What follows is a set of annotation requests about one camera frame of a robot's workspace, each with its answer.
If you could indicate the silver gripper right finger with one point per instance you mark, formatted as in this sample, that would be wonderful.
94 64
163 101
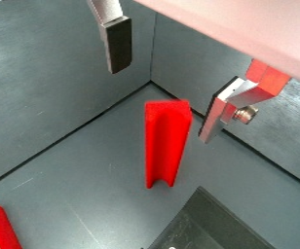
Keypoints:
233 101

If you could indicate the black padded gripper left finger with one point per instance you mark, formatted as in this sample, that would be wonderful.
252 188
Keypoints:
114 26

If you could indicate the red arch block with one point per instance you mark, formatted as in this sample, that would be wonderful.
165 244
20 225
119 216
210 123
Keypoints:
167 120

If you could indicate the black curved bracket stand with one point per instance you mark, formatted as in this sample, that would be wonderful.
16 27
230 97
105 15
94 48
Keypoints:
205 225

